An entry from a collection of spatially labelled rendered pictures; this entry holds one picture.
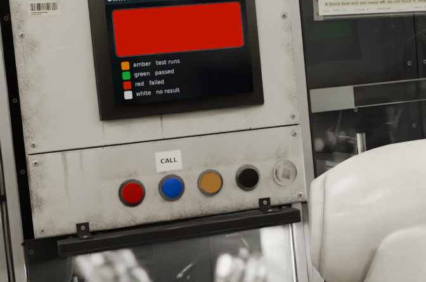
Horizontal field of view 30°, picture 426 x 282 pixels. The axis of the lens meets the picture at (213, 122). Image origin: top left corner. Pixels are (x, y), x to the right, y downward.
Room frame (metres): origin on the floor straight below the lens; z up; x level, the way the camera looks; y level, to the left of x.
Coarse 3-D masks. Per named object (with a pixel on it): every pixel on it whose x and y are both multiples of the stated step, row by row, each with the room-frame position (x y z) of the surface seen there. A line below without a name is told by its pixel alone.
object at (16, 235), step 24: (0, 24) 1.13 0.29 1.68; (0, 48) 1.13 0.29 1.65; (0, 72) 1.13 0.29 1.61; (0, 96) 1.13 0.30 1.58; (0, 120) 1.13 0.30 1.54; (0, 144) 1.13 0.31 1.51; (0, 168) 1.13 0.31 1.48; (0, 192) 1.13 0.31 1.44; (0, 216) 1.12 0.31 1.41; (0, 240) 1.12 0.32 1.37; (0, 264) 1.12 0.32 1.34; (24, 264) 1.13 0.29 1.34
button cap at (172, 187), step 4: (168, 180) 1.17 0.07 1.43; (172, 180) 1.17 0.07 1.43; (176, 180) 1.17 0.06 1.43; (164, 184) 1.17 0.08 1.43; (168, 184) 1.17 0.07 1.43; (172, 184) 1.17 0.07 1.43; (176, 184) 1.17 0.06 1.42; (180, 184) 1.17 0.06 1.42; (164, 188) 1.17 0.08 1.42; (168, 188) 1.17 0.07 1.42; (172, 188) 1.17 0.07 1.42; (176, 188) 1.17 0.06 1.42; (180, 188) 1.17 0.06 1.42; (164, 192) 1.17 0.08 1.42; (168, 192) 1.17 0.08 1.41; (172, 192) 1.17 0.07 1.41; (176, 192) 1.17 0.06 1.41; (180, 192) 1.17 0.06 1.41; (168, 196) 1.17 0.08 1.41; (172, 196) 1.17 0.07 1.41; (176, 196) 1.17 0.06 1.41
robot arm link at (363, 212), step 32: (352, 160) 0.73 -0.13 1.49; (384, 160) 0.71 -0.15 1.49; (416, 160) 0.70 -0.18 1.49; (320, 192) 0.72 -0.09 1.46; (352, 192) 0.70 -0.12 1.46; (384, 192) 0.69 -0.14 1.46; (416, 192) 0.68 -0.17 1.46; (320, 224) 0.71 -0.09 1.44; (352, 224) 0.69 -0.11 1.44; (384, 224) 0.68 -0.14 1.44; (416, 224) 0.67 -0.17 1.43; (320, 256) 0.71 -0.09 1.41; (352, 256) 0.69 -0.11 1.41; (384, 256) 0.68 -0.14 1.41; (416, 256) 0.67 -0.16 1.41
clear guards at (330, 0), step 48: (336, 0) 1.27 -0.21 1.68; (384, 0) 1.29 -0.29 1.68; (336, 48) 1.27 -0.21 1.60; (384, 48) 1.29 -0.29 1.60; (336, 96) 1.26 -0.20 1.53; (384, 96) 1.29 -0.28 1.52; (336, 144) 1.26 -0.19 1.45; (384, 144) 1.28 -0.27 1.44; (48, 240) 1.14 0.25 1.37; (192, 240) 1.20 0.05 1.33; (240, 240) 1.22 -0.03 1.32; (288, 240) 1.24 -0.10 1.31
